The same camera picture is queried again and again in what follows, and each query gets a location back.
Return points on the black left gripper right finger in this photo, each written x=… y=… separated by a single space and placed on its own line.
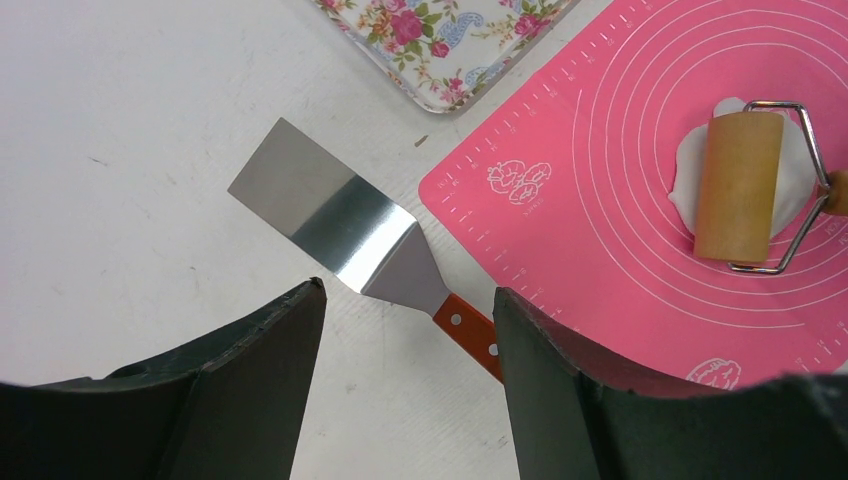
x=581 y=411

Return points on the floral rectangular tray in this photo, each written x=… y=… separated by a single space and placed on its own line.
x=442 y=53

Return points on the wooden rolling pin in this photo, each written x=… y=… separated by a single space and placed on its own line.
x=739 y=183

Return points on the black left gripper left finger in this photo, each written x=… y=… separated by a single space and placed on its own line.
x=226 y=405

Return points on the pink silicone baking mat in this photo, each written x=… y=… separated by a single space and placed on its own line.
x=562 y=193

